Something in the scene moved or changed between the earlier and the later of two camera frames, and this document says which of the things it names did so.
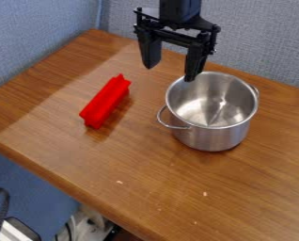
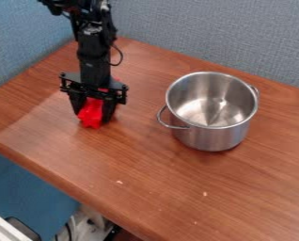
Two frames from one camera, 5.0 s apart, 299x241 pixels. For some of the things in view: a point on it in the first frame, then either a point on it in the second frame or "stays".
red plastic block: (106, 101) stays
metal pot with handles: (209, 110) stays
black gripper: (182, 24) to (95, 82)
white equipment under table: (86, 226) stays
